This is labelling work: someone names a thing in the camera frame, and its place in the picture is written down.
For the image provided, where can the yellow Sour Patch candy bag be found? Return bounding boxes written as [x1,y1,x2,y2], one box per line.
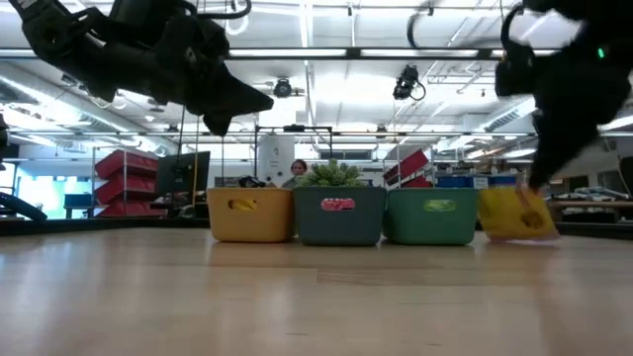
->
[477,186,561,243]

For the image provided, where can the red Skittles candy bag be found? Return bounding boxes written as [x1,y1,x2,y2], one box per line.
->
[319,197,357,213]

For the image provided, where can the blue storage bins shelf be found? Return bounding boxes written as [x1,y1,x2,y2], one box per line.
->
[434,173,519,190]

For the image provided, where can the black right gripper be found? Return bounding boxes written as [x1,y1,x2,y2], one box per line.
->
[495,48,633,192]

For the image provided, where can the yellow plastic bin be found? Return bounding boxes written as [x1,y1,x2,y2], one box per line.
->
[206,186,297,244]

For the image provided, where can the blue-grey plastic bin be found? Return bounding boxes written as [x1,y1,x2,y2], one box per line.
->
[292,185,388,247]

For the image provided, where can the wooden workbench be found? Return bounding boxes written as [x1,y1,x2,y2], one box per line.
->
[548,199,633,223]

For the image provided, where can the white hanging cable ring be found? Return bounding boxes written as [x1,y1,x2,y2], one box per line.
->
[225,14,249,37]

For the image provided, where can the tilted red bin rack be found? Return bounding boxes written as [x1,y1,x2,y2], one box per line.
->
[383,147,432,190]

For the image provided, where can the black camera on overhead mount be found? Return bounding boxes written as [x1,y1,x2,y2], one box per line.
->
[393,63,427,102]

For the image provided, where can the black curved hose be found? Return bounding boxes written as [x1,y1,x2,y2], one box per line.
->
[0,191,48,223]

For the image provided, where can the round black ceiling camera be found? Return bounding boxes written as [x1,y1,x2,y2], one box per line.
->
[272,77,294,99]

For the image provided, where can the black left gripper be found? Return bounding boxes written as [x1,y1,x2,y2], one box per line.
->
[118,12,274,135]

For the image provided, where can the artificial succulent plant in pot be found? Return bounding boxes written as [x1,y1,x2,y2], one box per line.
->
[296,157,365,188]

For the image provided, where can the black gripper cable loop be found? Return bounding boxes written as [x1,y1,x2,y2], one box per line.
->
[182,0,253,21]
[497,3,538,65]

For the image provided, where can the green plastic bin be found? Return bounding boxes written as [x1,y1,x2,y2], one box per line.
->
[383,187,481,246]

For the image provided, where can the black right gripper cable loop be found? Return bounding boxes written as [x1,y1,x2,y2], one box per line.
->
[497,3,538,65]

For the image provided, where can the upright red bin rack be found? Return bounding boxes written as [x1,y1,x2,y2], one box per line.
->
[94,149,160,218]

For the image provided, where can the black background monitor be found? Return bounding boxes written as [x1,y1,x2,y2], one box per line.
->
[156,150,212,197]

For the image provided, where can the person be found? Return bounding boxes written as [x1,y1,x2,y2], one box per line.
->
[281,157,309,189]

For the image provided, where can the black overhead crossbar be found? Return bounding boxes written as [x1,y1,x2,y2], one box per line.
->
[0,46,565,62]

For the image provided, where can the black left gripper cable loop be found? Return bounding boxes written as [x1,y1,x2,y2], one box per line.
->
[182,0,253,21]

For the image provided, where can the clear green candy bag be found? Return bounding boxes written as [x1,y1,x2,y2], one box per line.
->
[422,198,458,214]

